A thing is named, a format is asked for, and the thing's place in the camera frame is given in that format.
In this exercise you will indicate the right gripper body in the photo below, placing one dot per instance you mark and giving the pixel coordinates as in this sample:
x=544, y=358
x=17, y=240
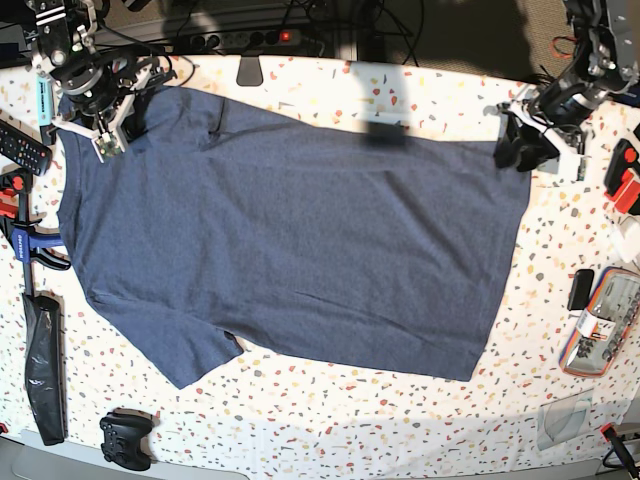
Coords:
x=102, y=89

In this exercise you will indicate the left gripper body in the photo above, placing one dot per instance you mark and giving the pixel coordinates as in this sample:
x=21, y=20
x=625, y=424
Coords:
x=558, y=114

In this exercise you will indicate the blue T-shirt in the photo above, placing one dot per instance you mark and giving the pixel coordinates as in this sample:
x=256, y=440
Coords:
x=223, y=222

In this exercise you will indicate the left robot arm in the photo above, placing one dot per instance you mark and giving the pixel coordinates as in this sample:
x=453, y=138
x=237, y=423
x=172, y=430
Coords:
x=606, y=48

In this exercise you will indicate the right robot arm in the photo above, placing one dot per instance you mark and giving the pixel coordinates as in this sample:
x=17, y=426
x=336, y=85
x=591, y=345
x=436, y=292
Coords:
x=65, y=31

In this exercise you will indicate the red and black tool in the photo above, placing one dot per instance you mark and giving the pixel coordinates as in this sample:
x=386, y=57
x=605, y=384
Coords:
x=621, y=179

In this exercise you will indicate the mint highlighter pen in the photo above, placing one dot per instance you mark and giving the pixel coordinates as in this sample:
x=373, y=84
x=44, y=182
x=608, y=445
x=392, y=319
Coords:
x=45, y=106

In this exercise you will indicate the black remote control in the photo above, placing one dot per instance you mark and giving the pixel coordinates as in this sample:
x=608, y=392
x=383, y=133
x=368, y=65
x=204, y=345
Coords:
x=24, y=150

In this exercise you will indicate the white adapter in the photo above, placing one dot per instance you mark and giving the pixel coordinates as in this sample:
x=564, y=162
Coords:
x=624, y=237

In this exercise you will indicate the blue bar clamp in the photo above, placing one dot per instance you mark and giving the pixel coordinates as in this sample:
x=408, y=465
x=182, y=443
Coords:
x=29, y=244

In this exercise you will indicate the small black box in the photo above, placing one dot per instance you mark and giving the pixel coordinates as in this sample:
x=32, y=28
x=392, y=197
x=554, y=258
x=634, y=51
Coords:
x=580, y=289

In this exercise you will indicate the transparent pencil case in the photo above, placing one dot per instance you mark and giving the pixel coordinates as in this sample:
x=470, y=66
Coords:
x=603, y=325

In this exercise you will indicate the black plastic bag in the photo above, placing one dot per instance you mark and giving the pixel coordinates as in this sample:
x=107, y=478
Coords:
x=43, y=367

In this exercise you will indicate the clear plastic sleeve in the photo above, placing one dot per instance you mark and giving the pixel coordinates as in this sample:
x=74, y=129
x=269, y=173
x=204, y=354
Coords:
x=564, y=419

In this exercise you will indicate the black game controller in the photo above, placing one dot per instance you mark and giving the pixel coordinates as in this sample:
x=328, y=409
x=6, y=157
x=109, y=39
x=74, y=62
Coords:
x=122, y=445

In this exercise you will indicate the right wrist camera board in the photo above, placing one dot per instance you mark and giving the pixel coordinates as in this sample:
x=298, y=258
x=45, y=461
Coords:
x=107, y=145

